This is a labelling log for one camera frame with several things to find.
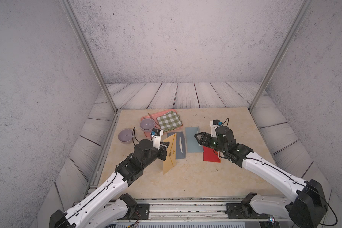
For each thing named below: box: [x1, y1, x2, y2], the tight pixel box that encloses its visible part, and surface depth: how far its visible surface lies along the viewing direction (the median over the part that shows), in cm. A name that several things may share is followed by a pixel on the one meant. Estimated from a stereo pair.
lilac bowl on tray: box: [139, 118, 156, 132], surface depth 110 cm
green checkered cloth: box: [156, 110, 183, 133], surface depth 114 cm
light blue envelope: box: [185, 126, 204, 153], surface depth 100 cm
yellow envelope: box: [162, 133, 177, 176], surface depth 79 cm
